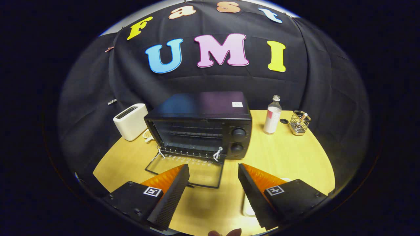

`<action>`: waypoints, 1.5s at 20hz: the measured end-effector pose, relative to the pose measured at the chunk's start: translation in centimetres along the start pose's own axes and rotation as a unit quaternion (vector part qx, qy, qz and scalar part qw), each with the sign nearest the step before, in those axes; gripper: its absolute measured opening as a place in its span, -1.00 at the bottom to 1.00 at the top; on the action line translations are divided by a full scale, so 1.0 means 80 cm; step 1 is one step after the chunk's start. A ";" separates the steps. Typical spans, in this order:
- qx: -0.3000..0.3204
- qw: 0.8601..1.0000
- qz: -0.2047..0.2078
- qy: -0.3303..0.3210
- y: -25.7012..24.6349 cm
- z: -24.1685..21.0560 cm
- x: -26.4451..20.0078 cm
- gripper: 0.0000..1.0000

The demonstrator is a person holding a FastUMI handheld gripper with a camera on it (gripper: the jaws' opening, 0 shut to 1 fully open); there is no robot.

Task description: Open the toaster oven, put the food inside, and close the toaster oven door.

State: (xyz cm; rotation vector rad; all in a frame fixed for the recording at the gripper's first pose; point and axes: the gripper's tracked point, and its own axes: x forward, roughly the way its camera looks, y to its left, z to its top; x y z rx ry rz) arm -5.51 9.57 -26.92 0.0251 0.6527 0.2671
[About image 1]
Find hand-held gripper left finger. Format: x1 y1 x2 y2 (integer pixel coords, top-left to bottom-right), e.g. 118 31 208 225
102 164 190 231

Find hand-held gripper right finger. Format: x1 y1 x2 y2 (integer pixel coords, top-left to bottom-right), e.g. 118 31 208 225
238 163 328 231

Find cream square plate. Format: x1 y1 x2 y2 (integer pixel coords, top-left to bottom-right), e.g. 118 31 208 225
242 177 292 217

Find black toaster oven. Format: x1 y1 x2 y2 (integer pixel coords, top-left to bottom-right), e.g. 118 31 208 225
144 91 252 189

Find metal oven rack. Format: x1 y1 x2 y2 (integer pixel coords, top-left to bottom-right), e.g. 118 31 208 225
159 129 227 161

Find white bread toaster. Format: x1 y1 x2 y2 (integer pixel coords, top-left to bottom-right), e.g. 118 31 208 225
113 103 149 142

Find clear bottle with red label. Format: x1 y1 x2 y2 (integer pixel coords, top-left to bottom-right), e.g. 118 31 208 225
263 95 282 135

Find black backdrop cloth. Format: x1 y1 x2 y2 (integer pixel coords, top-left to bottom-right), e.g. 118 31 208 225
57 0 371 197

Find metal wire basket holder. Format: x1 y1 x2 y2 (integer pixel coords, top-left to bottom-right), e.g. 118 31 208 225
289 110 311 136

